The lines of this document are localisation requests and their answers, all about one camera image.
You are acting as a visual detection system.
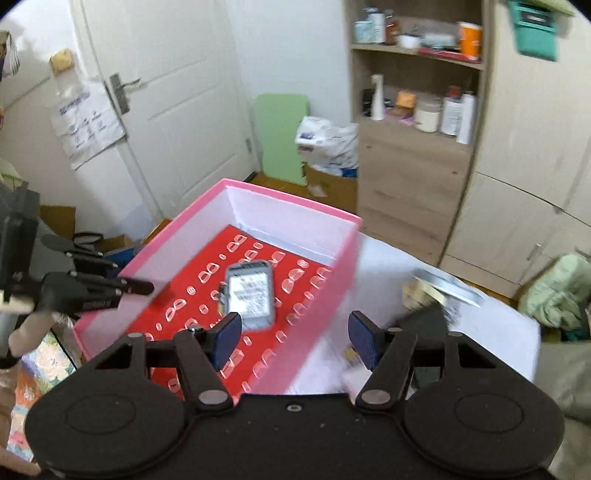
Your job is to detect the grey pocket device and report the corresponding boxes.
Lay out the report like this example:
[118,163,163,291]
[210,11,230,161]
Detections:
[217,260,279,332]

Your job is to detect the wooden wardrobe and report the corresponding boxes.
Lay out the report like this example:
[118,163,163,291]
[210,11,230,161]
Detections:
[438,0,591,302]

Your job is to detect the red patterned card liner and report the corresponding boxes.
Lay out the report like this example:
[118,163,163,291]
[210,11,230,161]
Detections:
[126,224,334,403]

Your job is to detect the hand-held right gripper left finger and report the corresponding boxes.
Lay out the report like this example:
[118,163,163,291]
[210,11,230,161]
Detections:
[90,312,243,413]

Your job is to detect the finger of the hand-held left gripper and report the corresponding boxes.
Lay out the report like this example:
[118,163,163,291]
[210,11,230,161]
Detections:
[41,234,120,271]
[32,271,156,315]

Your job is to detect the white jar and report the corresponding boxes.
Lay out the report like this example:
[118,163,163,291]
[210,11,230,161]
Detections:
[414,99,442,134]

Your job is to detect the white plastic tissue package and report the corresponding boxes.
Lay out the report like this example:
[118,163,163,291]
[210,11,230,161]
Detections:
[295,115,360,178]

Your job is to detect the person's left hand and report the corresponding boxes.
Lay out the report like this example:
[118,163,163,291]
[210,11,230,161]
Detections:
[8,311,55,360]

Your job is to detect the white labelled bottle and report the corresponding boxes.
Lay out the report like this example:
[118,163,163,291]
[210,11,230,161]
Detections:
[441,88,464,136]

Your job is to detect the wooden shelf cabinet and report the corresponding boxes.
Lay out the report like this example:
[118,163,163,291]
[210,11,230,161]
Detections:
[344,0,491,267]

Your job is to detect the teal hanging bag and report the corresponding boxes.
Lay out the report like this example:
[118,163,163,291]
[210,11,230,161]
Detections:
[505,0,562,64]

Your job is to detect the metal door handle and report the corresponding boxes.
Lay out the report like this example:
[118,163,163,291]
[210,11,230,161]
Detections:
[108,73,142,115]

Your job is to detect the rounded metal tin can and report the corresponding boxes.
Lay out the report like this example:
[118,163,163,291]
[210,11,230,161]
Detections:
[413,268,485,308]

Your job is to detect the brown cardboard box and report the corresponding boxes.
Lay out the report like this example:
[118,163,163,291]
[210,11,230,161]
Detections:
[302,164,358,214]

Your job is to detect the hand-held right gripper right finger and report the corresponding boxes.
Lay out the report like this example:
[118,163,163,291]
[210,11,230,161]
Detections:
[347,311,497,413]

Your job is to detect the pink cardboard box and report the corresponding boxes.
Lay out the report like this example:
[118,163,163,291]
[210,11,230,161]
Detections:
[74,178,364,398]

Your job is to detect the white printed tote bag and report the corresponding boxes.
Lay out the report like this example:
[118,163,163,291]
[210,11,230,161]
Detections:
[48,83,128,171]

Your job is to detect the white spray bottle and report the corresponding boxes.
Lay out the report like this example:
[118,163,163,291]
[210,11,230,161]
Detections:
[370,74,387,121]

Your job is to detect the white patterned tablecloth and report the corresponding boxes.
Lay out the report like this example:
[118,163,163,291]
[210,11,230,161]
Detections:
[295,233,542,398]

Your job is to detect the green folding board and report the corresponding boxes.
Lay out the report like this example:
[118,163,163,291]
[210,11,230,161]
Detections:
[255,93,311,186]

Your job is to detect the white cylinder bottle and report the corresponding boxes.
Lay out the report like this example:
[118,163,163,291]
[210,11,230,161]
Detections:
[457,93,478,145]

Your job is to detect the grey green duvet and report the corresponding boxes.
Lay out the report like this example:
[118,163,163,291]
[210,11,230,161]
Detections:
[536,339,591,480]

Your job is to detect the orange and white cup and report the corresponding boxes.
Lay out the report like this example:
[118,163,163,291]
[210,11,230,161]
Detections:
[458,21,484,61]

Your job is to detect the pale green cloth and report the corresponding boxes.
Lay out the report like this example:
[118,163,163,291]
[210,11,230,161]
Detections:
[517,254,591,343]

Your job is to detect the white door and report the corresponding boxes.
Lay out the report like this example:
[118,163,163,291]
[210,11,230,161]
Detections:
[69,0,260,223]

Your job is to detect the floral printed cloth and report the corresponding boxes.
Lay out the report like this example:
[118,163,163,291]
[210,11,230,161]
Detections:
[8,330,80,463]

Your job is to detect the beige hair claw clip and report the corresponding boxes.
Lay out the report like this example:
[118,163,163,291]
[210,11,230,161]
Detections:
[402,279,445,311]

